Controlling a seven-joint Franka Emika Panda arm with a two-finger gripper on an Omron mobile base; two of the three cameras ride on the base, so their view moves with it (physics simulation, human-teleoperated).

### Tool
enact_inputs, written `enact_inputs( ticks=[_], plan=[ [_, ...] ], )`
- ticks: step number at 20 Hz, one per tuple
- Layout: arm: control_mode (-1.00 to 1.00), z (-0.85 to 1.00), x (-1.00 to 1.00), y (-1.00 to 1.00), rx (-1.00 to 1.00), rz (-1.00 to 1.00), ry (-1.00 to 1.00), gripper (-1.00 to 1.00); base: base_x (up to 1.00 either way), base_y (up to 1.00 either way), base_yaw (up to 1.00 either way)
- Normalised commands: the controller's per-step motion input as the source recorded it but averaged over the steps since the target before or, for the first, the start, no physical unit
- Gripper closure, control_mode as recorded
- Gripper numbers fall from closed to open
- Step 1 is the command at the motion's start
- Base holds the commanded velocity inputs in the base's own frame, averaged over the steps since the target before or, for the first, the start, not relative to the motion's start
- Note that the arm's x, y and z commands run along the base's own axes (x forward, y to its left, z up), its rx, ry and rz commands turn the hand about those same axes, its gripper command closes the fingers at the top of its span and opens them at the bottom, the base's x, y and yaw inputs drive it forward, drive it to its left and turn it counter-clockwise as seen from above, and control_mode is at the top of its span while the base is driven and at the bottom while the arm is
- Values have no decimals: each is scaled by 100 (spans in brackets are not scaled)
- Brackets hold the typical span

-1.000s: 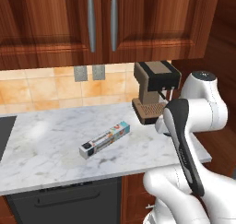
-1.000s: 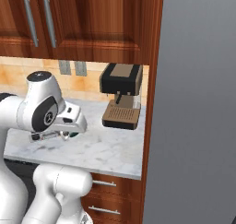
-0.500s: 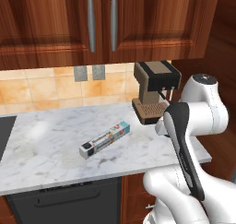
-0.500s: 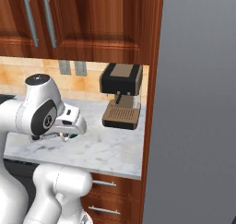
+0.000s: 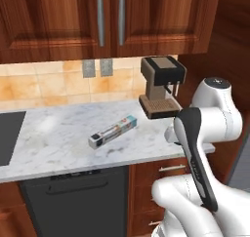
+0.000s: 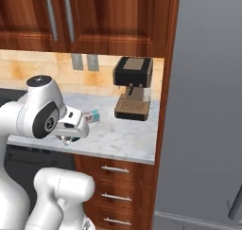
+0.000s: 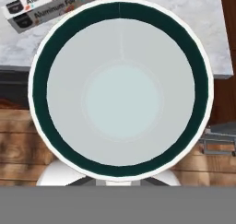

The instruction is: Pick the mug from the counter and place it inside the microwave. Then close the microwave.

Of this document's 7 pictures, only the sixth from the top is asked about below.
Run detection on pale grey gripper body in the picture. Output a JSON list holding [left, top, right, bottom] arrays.
[[52, 115, 91, 140]]

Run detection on white red teal small box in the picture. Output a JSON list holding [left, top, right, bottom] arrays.
[[82, 109, 102, 125]]

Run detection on dark dishwasher front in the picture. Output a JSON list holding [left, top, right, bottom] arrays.
[[3, 144, 77, 214]]

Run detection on wooden drawer front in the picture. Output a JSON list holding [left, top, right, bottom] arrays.
[[74, 154, 156, 190], [84, 208, 155, 230], [84, 184, 155, 216]]

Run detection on black hob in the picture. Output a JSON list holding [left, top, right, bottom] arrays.
[[0, 88, 28, 108]]

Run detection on black and tan coffee machine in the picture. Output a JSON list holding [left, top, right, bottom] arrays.
[[112, 56, 154, 122]]

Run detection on wooden cupboard door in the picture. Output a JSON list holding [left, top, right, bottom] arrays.
[[58, 0, 173, 58], [0, 0, 65, 52]]

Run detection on grey fridge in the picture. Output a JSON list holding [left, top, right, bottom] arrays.
[[152, 0, 242, 230]]

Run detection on silver drawer handle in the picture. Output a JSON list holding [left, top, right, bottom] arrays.
[[100, 192, 133, 203], [103, 217, 132, 226], [101, 165, 130, 174]]

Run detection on grey wall socket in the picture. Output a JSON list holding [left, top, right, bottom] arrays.
[[71, 53, 85, 71], [86, 54, 100, 72]]

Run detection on silver cupboard handle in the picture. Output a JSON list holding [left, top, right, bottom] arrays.
[[44, 0, 60, 43], [63, 0, 76, 44]]

